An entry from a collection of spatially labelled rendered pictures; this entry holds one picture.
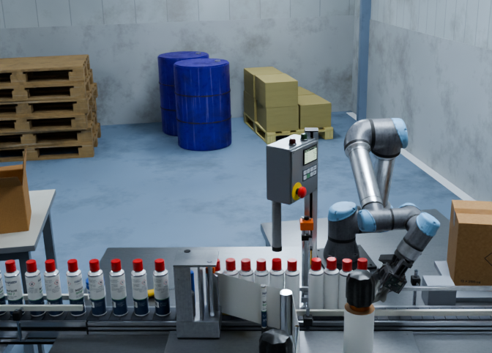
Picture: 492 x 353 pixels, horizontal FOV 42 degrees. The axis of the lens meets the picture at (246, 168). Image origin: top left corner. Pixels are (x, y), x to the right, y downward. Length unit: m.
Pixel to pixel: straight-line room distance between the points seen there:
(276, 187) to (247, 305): 0.39
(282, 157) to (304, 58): 6.75
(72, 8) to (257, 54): 2.41
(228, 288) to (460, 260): 0.90
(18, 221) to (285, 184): 1.69
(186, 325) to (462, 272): 1.06
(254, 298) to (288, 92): 5.40
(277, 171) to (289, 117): 5.37
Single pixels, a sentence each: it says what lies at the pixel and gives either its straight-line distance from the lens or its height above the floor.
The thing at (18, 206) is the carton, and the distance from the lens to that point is 3.37.
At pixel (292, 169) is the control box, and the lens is 2.06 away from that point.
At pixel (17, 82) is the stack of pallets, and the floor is 0.87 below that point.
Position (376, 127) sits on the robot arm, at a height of 1.45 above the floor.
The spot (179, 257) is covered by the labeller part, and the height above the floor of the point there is 1.14.
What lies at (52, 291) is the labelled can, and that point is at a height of 0.98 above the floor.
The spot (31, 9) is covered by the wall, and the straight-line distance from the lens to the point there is 8.57.
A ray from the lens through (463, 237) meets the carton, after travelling 2.50.
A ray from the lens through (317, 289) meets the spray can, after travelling 2.22.
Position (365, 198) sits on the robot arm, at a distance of 2.24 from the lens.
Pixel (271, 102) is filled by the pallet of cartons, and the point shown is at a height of 0.48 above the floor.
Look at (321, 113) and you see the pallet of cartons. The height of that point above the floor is 0.32.
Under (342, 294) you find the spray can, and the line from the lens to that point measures 2.23.
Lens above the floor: 2.05
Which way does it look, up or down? 18 degrees down
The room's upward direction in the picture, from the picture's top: 1 degrees counter-clockwise
